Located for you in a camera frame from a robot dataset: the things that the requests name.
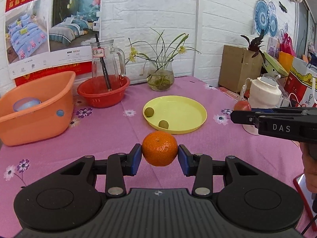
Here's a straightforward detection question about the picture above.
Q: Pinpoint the pink floral tablecloth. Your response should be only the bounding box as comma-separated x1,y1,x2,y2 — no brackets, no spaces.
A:
0,76,317,238

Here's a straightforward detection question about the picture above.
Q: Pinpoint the purple picture card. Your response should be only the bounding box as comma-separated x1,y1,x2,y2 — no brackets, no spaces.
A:
267,37,280,58

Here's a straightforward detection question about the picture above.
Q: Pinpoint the red white paper bag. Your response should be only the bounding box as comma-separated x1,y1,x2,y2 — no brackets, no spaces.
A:
284,56,317,108

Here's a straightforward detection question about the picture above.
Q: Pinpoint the cardboard box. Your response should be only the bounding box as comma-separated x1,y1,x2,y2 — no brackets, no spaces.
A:
218,45,263,93

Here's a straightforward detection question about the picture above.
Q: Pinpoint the checked cloth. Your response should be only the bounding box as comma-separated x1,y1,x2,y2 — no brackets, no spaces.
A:
217,87,245,101

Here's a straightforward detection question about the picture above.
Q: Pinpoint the white blender jug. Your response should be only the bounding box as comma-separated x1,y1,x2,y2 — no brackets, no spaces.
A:
240,74,283,135

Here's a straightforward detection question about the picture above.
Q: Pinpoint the large blue decorative plate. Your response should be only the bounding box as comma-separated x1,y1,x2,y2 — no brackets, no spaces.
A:
255,0,271,36

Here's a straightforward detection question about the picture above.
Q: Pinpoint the glass pitcher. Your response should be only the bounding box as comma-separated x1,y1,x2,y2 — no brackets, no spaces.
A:
90,39,126,92

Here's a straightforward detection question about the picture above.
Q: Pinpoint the green white box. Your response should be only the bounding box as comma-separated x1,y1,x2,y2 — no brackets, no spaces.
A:
262,52,289,78

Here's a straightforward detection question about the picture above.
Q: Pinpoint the pink gift bag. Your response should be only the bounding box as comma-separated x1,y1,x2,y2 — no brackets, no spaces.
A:
280,33,296,56

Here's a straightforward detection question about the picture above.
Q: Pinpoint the large orange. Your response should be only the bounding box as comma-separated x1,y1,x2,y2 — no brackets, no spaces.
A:
142,131,179,167

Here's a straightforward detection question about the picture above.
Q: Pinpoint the red plastic basket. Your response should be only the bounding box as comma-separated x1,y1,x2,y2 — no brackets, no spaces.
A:
77,76,131,109

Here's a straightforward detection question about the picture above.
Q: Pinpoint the glass vase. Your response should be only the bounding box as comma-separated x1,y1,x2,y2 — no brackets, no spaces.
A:
147,59,174,91

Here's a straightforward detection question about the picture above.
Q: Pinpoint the purple leaf plant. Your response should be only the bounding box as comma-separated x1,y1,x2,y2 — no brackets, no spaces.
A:
240,29,266,63

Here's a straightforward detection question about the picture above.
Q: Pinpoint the yellow plate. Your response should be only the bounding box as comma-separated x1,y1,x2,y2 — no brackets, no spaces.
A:
143,95,207,135

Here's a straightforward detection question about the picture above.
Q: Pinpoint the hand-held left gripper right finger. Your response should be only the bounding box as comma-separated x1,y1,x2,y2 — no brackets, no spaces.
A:
178,144,264,198

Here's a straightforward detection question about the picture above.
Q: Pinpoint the orange paper bag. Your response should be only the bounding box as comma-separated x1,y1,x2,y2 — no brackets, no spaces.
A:
279,52,295,73

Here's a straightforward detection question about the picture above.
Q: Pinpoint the green orchid plant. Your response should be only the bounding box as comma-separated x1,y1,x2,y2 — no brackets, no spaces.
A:
125,28,201,80

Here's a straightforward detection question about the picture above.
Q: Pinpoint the light blue bowl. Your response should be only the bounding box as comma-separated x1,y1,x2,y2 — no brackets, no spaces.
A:
13,97,42,112

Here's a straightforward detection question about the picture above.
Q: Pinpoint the person's right hand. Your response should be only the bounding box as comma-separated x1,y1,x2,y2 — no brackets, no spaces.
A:
300,142,317,194

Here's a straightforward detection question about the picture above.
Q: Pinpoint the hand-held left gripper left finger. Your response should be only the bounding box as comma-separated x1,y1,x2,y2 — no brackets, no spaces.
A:
53,143,143,198

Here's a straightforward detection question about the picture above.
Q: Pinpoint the orange plastic basin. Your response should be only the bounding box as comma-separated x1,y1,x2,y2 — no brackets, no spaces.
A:
0,71,76,147

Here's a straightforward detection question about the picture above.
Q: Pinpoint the wall calendar poster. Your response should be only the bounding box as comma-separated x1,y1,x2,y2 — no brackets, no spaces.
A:
5,0,102,87

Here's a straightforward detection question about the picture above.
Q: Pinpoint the medium blue decorative plate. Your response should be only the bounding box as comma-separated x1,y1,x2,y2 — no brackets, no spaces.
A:
269,14,278,37

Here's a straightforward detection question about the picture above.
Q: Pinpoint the black stirring stick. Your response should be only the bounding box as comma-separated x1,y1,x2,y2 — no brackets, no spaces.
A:
95,34,112,92

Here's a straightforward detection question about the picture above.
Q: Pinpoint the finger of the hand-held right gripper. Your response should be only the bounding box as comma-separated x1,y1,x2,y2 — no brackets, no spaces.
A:
251,107,306,114
230,110,281,126

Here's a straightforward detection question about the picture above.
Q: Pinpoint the red apple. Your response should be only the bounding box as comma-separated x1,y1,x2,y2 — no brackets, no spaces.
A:
233,100,252,111

